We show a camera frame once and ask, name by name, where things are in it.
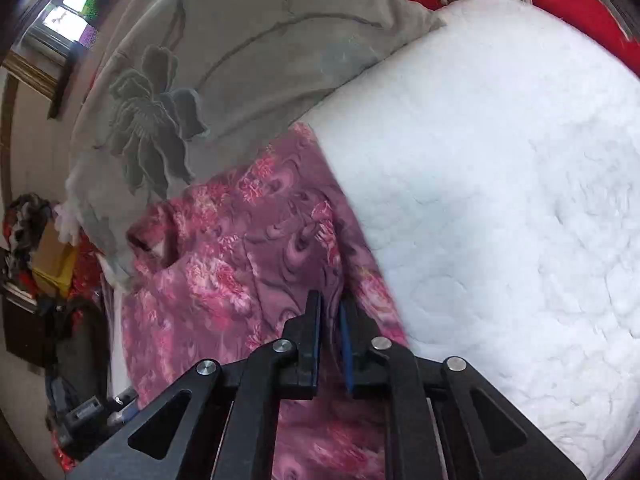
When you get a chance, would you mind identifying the purple floral shirt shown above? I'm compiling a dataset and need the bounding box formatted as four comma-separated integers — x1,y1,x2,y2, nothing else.
122,123,407,479

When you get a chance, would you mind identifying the pile of clothes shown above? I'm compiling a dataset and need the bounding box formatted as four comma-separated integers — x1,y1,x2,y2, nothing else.
2,193,52,280

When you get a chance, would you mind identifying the cardboard box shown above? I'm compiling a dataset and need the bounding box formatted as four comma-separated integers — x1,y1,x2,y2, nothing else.
32,221,77,298

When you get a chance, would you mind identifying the white quilted bedspread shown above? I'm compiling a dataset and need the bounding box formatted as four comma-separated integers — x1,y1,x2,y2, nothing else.
304,0,639,479

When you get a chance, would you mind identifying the grey floral pillow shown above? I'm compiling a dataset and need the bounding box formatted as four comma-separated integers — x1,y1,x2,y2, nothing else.
66,0,439,283

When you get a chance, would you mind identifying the window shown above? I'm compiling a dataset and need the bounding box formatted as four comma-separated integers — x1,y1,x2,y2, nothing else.
26,0,116,56

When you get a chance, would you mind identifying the red blanket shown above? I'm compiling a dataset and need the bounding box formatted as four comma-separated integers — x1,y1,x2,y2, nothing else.
532,0,640,76

